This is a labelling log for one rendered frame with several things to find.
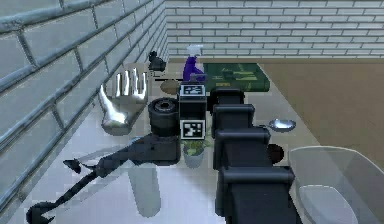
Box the dark round cup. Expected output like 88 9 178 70
266 143 285 165

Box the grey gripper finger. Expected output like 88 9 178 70
62 141 135 175
25 153 134 224

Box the small black statue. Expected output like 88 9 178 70
147 50 167 73

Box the brown round plate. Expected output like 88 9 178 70
159 80 181 96

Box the purple spray bottle white top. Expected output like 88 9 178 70
182 44 207 83

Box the white plastic chair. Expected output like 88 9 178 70
287 145 384 224

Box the silver bowl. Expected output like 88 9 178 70
267 118 297 133

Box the green houseplant in white pot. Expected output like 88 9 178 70
181 138 213 170

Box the green flat book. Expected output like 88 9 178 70
202 62 271 93

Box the silver hand sculpture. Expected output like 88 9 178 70
97 67 150 136

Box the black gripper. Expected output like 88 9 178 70
131 97 183 167

